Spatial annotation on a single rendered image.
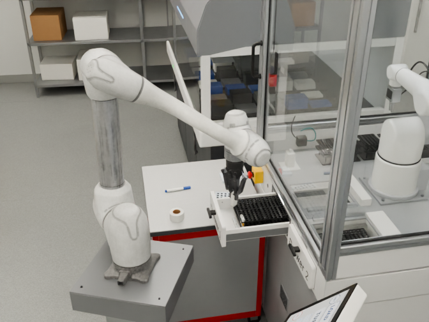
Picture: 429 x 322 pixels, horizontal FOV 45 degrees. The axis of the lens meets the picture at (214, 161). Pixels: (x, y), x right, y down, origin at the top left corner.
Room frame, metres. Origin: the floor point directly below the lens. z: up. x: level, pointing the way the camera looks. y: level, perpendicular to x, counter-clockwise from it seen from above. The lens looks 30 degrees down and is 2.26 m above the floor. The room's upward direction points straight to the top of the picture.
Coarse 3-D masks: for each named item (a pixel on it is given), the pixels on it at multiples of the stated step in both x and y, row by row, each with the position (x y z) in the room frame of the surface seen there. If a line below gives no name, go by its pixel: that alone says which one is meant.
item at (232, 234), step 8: (272, 192) 2.08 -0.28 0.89; (224, 200) 2.03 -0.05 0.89; (224, 208) 2.03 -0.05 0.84; (232, 208) 2.03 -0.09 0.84; (224, 216) 1.97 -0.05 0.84; (232, 216) 1.97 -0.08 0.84; (232, 224) 1.90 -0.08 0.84; (264, 224) 1.82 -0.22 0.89; (272, 224) 1.82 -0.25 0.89; (280, 224) 1.83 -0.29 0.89; (288, 224) 1.83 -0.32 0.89; (232, 232) 1.79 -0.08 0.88; (240, 232) 1.79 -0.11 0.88; (248, 232) 1.80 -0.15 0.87; (256, 232) 1.80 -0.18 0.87; (264, 232) 1.81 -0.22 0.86; (272, 232) 1.82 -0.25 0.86; (280, 232) 1.82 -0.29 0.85; (232, 240) 1.79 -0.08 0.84
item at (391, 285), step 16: (320, 272) 1.46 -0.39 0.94; (384, 272) 1.47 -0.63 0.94; (400, 272) 1.47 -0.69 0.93; (416, 272) 1.48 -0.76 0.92; (320, 288) 1.45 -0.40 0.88; (336, 288) 1.42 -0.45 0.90; (368, 288) 1.45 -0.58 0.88; (384, 288) 1.46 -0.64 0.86; (400, 288) 1.47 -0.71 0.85; (416, 288) 1.49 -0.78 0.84
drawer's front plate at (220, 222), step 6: (210, 192) 2.04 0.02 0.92; (210, 198) 2.04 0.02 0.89; (210, 204) 2.04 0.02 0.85; (216, 204) 1.93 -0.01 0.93; (216, 210) 1.88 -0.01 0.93; (216, 216) 1.88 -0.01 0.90; (216, 222) 1.88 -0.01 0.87; (222, 222) 1.79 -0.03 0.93; (216, 228) 1.88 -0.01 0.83; (222, 228) 1.76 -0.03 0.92; (222, 234) 1.76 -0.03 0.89; (222, 240) 1.76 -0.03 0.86; (222, 246) 1.76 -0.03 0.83
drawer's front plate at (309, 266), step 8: (288, 232) 1.78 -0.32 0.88; (296, 232) 1.72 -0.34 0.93; (288, 240) 1.78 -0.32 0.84; (296, 240) 1.68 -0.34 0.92; (304, 248) 1.62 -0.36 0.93; (296, 256) 1.67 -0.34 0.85; (304, 256) 1.59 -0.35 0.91; (304, 264) 1.58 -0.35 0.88; (312, 264) 1.52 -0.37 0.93; (304, 272) 1.57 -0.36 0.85; (312, 272) 1.50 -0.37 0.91; (312, 280) 1.50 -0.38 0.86; (312, 288) 1.50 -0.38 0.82
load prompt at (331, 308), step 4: (340, 300) 1.09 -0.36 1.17; (332, 304) 1.10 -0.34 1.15; (336, 304) 1.08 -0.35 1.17; (328, 308) 1.09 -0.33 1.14; (332, 308) 1.07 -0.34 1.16; (324, 312) 1.08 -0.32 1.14; (328, 312) 1.06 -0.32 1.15; (332, 312) 1.05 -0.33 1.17; (324, 316) 1.05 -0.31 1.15; (328, 316) 1.04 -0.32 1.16; (320, 320) 1.05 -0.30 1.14; (324, 320) 1.03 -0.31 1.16; (328, 320) 1.02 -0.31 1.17
